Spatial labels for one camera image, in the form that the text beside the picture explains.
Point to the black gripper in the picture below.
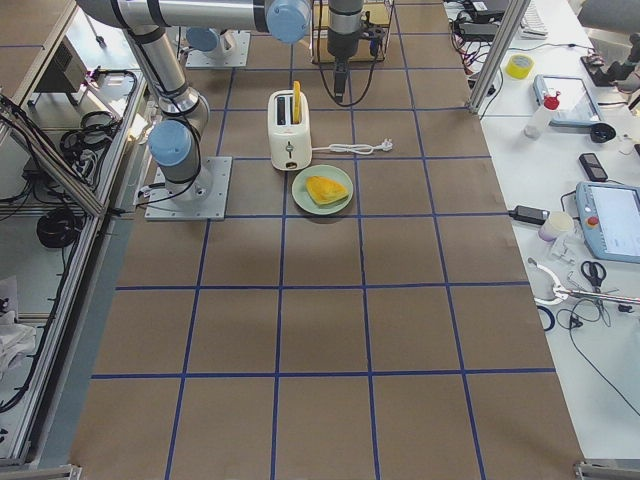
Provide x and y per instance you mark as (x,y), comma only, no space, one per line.
(340,48)

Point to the white two-slot toaster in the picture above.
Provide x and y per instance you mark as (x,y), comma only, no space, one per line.
(289,143)

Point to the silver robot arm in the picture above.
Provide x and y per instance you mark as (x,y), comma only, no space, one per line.
(353,7)
(185,112)

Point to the bread slice in toaster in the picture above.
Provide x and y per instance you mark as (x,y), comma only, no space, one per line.
(297,102)

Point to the green round plate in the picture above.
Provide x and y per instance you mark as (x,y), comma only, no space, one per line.
(304,201)

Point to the triangular golden pastry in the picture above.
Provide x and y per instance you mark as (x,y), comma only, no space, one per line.
(325,191)

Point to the black power adapter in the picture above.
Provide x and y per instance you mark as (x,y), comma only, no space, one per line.
(477,32)

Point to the yellow tape roll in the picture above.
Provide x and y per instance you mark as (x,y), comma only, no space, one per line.
(519,66)

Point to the red-capped squeeze bottle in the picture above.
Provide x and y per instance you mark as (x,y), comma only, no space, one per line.
(541,119)

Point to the far blue teach pendant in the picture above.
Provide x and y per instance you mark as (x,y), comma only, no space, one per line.
(577,107)

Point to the blue teach pendant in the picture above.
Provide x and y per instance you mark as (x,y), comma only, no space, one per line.
(577,107)
(609,218)

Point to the white paper cup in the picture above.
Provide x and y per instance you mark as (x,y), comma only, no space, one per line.
(556,224)

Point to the black remote handset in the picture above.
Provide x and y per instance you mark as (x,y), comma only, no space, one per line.
(592,167)

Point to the near blue teach pendant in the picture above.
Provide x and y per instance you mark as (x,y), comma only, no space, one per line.
(609,218)

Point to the black scissors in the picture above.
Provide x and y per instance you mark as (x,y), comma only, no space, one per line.
(595,273)

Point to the grid-patterned wire storage box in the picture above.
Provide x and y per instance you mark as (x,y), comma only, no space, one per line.
(381,12)

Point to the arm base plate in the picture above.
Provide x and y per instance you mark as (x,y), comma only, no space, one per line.
(205,199)
(214,49)

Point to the aluminium frame post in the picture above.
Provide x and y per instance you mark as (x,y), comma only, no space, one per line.
(509,25)

